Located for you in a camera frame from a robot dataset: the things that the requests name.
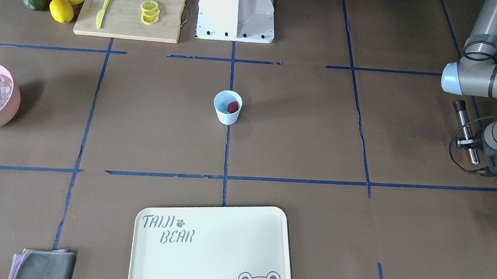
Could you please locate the steel muddler black tip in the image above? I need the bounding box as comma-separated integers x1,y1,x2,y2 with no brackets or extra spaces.
453,100,480,166

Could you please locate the red fake strawberry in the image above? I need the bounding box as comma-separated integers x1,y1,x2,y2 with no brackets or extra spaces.
226,101,240,114

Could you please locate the light blue cup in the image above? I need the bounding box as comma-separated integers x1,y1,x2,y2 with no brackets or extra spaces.
213,90,243,126

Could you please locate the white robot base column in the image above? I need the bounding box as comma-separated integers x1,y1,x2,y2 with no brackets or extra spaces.
195,0,275,44

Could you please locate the cream bear tray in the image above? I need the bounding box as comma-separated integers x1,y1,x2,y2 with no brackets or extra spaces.
128,206,292,279

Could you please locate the lemon slices stack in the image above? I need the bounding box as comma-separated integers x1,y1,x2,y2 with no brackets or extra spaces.
140,0,161,25

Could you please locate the wooden cutting board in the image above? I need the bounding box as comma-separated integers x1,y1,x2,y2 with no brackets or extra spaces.
73,0,186,44

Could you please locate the yellow plastic knife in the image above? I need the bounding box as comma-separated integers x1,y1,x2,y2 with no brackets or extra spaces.
95,0,111,29

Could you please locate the folded grey cloth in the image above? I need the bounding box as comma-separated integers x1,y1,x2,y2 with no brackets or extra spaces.
8,248,76,279

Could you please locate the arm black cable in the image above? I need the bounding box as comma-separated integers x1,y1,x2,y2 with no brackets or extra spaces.
447,38,497,177

